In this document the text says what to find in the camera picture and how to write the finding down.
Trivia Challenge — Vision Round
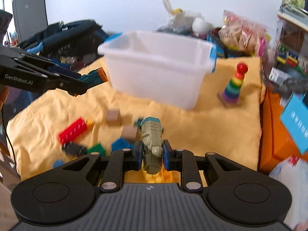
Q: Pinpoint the small blue duplo brick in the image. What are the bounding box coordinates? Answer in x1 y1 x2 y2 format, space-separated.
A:
52 160 65 168

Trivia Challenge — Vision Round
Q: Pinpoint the blue card box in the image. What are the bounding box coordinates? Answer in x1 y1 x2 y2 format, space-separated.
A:
280 93 308 155

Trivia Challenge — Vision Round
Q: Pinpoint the white plastic storage bin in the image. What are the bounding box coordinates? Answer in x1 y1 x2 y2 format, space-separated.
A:
98 31 217 110

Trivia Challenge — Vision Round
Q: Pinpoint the green duplo brick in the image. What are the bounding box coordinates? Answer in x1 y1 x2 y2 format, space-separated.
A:
87 143 106 157

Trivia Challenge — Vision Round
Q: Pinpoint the small yellow duplo piece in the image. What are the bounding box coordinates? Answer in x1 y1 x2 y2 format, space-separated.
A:
86 120 95 129

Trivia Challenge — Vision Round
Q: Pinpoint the dark blue bag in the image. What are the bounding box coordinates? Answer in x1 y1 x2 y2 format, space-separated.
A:
18 20 110 71

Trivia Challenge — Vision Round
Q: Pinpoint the baby wipes pack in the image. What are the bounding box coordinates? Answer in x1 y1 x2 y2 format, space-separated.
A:
269 156 308 230

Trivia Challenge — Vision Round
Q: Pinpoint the teal toy car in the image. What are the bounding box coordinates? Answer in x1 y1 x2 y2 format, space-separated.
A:
78 67 108 89

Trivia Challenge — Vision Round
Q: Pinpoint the orange cardboard box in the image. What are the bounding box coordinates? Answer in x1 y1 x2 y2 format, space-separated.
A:
258 90 307 173

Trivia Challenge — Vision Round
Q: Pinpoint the yellow quilted blanket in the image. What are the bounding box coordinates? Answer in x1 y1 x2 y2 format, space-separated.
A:
6 57 265 180

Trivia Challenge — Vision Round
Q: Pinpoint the dark blue block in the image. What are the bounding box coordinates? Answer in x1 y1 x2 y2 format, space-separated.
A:
111 138 134 154

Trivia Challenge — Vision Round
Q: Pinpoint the rainbow ring stacking toy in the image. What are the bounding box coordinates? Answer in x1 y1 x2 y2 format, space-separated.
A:
217 62 249 106

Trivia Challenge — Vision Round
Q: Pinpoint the wooden cube block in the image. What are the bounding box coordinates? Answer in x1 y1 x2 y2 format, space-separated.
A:
121 125 138 143
105 109 122 126

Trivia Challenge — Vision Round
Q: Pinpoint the white plastic bag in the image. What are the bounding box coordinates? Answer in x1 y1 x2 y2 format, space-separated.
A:
157 0 213 39

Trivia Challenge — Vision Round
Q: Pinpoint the bag of wooden pieces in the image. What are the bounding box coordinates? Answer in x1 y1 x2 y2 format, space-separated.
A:
218 10 271 57

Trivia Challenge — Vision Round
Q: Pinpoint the long red duplo brick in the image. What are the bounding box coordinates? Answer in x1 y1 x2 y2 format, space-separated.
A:
58 117 88 144

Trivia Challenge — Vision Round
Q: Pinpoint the black toy car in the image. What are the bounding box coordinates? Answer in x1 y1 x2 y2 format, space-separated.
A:
62 142 87 157

